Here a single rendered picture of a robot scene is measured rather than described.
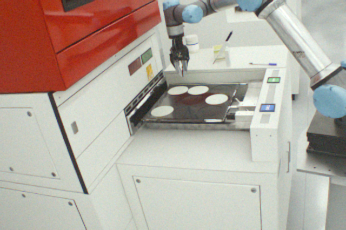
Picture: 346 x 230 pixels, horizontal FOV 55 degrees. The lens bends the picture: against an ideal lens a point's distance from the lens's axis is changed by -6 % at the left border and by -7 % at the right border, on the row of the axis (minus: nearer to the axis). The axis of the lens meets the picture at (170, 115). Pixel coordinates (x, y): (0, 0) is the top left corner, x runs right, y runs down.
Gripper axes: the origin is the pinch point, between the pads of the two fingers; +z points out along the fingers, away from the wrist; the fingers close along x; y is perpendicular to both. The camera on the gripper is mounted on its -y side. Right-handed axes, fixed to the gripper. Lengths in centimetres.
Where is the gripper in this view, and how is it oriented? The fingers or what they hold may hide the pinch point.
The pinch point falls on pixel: (181, 73)
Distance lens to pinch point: 165.1
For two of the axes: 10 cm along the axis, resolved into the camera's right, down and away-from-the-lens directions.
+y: 1.6, 4.4, -8.9
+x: 9.7, -2.2, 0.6
